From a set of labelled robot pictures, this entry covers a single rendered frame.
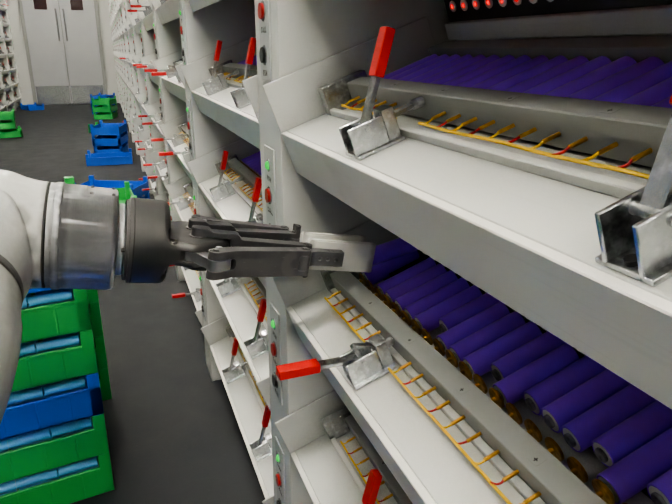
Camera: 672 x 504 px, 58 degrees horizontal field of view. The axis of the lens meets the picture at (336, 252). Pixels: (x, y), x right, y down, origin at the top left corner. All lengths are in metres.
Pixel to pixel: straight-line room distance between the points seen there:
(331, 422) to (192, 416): 0.69
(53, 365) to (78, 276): 0.57
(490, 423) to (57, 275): 0.35
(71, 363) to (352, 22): 0.72
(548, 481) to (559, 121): 0.20
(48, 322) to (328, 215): 0.56
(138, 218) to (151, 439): 0.87
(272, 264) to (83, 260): 0.15
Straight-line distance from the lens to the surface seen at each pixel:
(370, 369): 0.52
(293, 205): 0.65
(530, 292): 0.29
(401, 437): 0.46
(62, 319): 1.07
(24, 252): 0.51
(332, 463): 0.74
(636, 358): 0.25
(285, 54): 0.63
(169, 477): 1.24
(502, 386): 0.45
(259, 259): 0.53
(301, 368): 0.50
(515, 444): 0.40
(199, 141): 1.33
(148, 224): 0.53
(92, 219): 0.52
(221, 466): 1.25
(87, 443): 1.18
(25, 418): 1.14
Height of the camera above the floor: 0.76
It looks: 19 degrees down
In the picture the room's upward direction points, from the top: straight up
